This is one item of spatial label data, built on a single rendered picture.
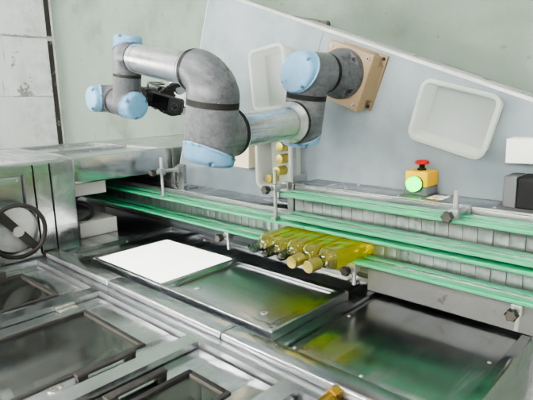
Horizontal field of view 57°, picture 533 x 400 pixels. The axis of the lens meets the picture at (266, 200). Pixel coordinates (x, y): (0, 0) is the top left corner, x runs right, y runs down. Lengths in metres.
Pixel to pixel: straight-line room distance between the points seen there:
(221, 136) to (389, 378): 0.63
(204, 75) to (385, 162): 0.75
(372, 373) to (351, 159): 0.76
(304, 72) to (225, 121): 0.39
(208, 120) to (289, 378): 0.58
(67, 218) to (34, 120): 2.95
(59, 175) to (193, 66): 1.14
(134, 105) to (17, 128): 3.63
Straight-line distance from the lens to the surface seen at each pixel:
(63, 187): 2.11
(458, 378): 1.19
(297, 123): 1.33
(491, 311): 1.42
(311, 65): 1.36
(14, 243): 2.06
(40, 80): 5.05
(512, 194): 1.37
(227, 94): 1.03
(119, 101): 1.39
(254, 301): 1.42
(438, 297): 1.46
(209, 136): 1.04
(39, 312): 1.60
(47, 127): 5.06
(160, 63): 1.19
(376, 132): 1.60
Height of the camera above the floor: 2.13
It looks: 45 degrees down
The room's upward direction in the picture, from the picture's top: 103 degrees counter-clockwise
